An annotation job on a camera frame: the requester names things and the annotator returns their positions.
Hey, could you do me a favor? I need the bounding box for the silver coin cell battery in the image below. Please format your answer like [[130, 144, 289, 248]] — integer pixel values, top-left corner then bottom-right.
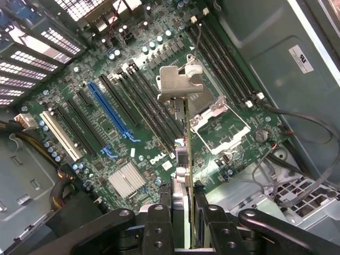
[[253, 128, 271, 143]]

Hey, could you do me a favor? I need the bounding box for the green motherboard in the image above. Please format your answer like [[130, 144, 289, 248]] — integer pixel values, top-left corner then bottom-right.
[[15, 0, 293, 211]]

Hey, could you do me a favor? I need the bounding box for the silver finned heatsink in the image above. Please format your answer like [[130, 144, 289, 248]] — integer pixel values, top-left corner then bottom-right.
[[107, 161, 147, 199]]

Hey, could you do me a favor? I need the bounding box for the blue expansion slot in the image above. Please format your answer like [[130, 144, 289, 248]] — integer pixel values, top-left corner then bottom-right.
[[87, 81, 141, 143]]

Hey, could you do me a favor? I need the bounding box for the open black PC case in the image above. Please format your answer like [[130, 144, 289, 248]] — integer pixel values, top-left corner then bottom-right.
[[0, 0, 340, 255]]

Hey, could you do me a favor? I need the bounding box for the thin locking lever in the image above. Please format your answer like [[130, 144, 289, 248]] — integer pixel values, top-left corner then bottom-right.
[[190, 22, 203, 67]]

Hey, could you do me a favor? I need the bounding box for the short black expansion slot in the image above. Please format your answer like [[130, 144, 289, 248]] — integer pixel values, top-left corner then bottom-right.
[[76, 91, 93, 106]]

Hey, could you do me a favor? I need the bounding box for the long black expansion slot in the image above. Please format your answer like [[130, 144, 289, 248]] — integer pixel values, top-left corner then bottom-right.
[[65, 99, 107, 149], [55, 105, 97, 157], [99, 73, 139, 128]]

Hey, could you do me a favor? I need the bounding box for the silver disk bay cage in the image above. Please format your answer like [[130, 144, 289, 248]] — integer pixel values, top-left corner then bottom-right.
[[207, 169, 340, 255]]

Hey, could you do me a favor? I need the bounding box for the black plastic shroud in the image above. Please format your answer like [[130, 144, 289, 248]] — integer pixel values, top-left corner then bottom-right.
[[45, 190, 112, 240]]

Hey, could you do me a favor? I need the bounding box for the dark looped wire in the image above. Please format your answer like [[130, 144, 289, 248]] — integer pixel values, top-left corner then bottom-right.
[[261, 100, 337, 209]]

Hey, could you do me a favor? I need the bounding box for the white expansion slot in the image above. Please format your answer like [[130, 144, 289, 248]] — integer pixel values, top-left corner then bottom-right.
[[39, 110, 83, 162]]

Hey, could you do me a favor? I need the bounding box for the white case label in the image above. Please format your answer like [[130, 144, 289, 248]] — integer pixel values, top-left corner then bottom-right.
[[288, 44, 315, 74]]

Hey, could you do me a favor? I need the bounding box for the white power connector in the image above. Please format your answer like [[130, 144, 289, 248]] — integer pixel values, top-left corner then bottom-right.
[[15, 112, 37, 131]]

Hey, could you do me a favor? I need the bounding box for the yellow black wire bundle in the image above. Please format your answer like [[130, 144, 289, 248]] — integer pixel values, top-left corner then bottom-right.
[[0, 119, 79, 212]]

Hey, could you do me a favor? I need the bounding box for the black RAM slot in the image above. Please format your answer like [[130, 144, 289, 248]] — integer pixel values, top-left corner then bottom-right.
[[131, 62, 184, 131], [195, 18, 256, 106], [126, 66, 177, 139], [187, 15, 253, 108], [203, 7, 265, 100], [200, 14, 260, 103], [119, 70, 176, 149]]

